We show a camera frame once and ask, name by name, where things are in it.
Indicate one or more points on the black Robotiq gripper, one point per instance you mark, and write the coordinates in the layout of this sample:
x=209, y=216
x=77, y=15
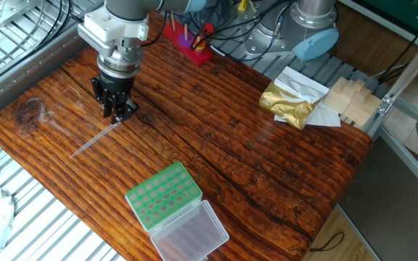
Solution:
x=114, y=87

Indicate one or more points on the clear large pipette tip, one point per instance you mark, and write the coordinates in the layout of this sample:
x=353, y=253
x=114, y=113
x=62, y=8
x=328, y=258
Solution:
x=93, y=141

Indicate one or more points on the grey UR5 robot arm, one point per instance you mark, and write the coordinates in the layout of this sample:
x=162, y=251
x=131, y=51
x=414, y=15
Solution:
x=129, y=9

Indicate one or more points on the green pipette tip rack box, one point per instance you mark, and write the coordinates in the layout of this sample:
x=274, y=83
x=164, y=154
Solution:
x=162, y=195

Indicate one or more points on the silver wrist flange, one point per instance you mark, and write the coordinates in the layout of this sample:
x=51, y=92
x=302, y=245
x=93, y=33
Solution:
x=120, y=63

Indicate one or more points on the white wrist adapter box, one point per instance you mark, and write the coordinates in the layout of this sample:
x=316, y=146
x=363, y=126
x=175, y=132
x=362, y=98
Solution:
x=111, y=29

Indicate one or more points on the red wooden peg toy base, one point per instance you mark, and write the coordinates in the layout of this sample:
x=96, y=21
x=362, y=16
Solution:
x=194, y=58

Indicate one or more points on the glossy wood-grain board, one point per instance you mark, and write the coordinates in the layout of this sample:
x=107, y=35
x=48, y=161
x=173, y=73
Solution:
x=212, y=152

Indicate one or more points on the clear plastic box lid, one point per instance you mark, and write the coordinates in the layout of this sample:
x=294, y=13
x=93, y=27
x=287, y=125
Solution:
x=191, y=235

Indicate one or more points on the perforated aluminium plate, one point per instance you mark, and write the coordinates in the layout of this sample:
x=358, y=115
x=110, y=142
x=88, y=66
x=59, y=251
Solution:
x=9, y=11

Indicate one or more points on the gold tissue pack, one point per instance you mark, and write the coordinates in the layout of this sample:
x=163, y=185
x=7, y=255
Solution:
x=285, y=105

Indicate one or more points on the wooden block puzzle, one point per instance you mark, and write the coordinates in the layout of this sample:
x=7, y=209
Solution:
x=354, y=105

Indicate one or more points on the grey flat panel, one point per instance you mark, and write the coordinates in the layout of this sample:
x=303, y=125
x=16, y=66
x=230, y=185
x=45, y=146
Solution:
x=394, y=210

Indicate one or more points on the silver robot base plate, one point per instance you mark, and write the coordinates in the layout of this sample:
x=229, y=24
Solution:
x=260, y=40

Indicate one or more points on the aluminium frame post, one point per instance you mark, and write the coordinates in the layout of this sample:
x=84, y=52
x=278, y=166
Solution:
x=408, y=79

